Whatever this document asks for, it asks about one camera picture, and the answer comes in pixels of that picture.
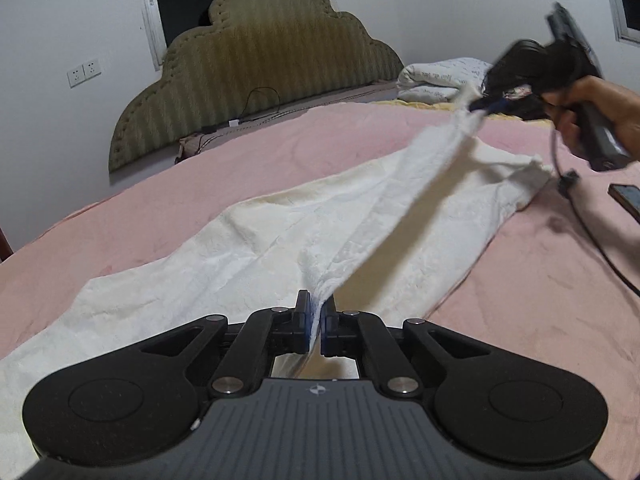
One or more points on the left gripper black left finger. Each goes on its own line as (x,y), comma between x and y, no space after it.
(249,349)

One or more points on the yellow blanket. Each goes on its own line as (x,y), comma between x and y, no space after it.
(445,107)

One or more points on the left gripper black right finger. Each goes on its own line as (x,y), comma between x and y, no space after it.
(375,348)

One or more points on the pink bed sheet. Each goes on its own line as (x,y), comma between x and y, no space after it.
(539,289)

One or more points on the black smartphone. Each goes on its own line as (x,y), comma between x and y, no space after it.
(628,196)

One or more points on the white patterned pillow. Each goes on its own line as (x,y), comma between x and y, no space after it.
(453,73)

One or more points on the olive upholstered headboard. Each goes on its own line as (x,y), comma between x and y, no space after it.
(252,56)

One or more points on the person's right hand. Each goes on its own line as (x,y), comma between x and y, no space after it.
(620,105)

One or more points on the white fleece pants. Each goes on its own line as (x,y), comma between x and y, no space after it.
(408,224)

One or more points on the white double wall socket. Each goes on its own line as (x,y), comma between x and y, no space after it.
(83,73)

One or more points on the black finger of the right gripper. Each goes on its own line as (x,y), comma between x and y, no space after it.
(491,104)

